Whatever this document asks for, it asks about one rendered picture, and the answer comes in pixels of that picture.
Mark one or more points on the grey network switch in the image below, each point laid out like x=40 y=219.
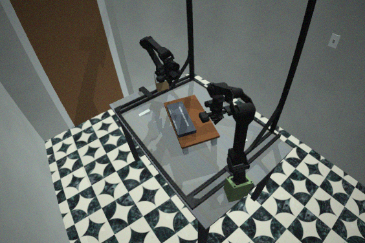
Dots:
x=181 y=119

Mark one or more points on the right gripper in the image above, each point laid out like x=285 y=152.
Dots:
x=161 y=79

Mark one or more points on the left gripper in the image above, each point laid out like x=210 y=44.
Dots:
x=216 y=114

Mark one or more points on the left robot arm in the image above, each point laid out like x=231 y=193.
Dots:
x=242 y=113

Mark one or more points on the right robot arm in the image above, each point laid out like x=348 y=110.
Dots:
x=150 y=45

